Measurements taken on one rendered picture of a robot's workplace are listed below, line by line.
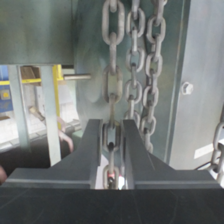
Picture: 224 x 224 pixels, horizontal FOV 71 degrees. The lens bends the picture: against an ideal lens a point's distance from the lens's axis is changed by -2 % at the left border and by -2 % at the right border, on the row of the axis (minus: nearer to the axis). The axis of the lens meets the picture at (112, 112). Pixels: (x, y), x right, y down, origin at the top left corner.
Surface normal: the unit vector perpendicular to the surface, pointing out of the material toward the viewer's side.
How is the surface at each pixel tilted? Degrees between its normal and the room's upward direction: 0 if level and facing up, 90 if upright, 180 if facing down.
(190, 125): 90
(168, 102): 90
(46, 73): 90
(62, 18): 90
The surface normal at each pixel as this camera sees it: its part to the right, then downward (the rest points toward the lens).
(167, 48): -0.87, 0.13
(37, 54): 0.76, 0.21
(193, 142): 0.49, 0.26
